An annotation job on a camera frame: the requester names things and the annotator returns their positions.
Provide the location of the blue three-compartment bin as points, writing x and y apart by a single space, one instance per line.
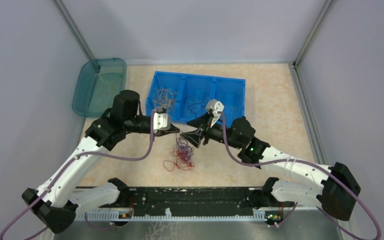
186 95

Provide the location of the aluminium frame rail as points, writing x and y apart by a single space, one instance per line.
178 217

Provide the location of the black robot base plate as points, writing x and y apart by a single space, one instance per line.
195 202

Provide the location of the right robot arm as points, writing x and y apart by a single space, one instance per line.
331 188

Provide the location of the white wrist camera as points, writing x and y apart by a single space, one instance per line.
213 108
161 119

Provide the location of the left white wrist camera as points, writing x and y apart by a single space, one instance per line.
161 119

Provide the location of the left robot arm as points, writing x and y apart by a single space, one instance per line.
56 203

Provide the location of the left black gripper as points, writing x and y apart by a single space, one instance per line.
173 129

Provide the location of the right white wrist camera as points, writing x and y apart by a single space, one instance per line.
213 108

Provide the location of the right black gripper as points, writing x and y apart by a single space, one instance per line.
194 136

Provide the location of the teal translucent plastic tray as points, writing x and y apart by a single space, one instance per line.
99 81

